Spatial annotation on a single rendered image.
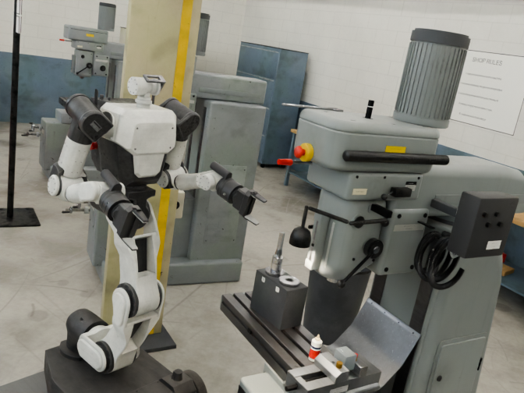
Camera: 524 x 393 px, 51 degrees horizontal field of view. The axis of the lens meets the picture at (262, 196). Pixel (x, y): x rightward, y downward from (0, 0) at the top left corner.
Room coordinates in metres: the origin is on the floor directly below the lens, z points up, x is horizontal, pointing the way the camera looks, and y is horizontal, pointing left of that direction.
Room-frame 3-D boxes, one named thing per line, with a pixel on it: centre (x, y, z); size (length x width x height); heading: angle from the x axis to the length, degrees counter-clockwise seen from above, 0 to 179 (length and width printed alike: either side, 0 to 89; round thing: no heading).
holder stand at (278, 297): (2.19, -0.14, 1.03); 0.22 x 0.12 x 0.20; 40
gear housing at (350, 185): (1.89, -0.35, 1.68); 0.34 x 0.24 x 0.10; 122
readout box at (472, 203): (1.75, -0.74, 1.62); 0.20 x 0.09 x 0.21; 122
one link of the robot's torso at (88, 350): (2.11, 0.56, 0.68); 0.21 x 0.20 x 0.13; 51
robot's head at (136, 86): (2.06, 0.51, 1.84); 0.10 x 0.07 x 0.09; 141
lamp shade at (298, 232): (1.74, -0.15, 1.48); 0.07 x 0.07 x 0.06
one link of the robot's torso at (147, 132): (2.11, 0.55, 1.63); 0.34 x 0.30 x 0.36; 141
